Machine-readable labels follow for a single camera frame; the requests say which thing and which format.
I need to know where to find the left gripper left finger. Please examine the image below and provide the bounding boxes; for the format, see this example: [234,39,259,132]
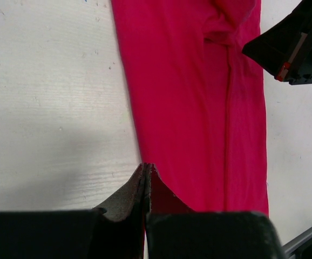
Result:
[0,164,145,258]

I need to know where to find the aluminium rail frame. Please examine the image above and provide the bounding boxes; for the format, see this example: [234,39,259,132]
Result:
[283,227,312,258]

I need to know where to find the red t shirt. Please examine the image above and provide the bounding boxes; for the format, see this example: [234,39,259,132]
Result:
[111,1,269,214]

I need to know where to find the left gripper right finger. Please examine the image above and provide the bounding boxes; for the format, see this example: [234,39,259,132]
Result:
[145,164,284,258]

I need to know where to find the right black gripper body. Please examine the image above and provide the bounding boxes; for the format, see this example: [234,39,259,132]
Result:
[275,1,312,85]

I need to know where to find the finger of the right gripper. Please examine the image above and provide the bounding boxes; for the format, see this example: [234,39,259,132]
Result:
[241,0,312,78]

